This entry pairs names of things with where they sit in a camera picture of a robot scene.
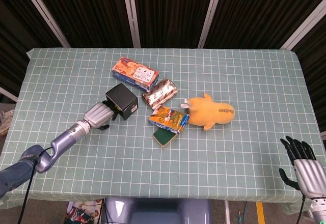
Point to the orange and blue biscuit box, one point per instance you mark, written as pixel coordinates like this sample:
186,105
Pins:
135,73

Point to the blue and orange snack packet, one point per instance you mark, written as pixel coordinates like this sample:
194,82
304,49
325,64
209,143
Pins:
168,119

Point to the green and yellow sponge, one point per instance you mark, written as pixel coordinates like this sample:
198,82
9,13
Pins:
164,137

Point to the black cardboard box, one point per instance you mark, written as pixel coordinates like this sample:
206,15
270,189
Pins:
122,99

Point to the orange plush toy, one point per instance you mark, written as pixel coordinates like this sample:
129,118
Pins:
211,112

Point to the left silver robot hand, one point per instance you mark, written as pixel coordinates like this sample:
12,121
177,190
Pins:
98,114

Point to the white table leg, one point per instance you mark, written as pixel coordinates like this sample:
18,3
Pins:
227,211

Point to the colourful printed bag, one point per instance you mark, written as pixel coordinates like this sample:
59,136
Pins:
81,212

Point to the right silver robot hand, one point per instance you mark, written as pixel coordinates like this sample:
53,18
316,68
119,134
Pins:
308,173

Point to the beige sneaker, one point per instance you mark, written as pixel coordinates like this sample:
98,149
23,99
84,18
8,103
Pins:
5,119

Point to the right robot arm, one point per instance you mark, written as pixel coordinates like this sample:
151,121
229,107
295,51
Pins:
319,211

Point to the grey-blue robot torso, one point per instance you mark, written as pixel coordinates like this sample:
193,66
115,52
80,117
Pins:
158,211

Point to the silver foil snack packet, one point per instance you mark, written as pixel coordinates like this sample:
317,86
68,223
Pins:
160,94

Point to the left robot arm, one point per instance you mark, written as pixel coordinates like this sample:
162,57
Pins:
63,140

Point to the green checked tablecloth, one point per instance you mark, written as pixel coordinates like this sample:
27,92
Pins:
163,157

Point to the white screen frame post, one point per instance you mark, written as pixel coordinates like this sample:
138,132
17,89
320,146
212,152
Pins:
7,94
210,12
132,12
305,23
43,12

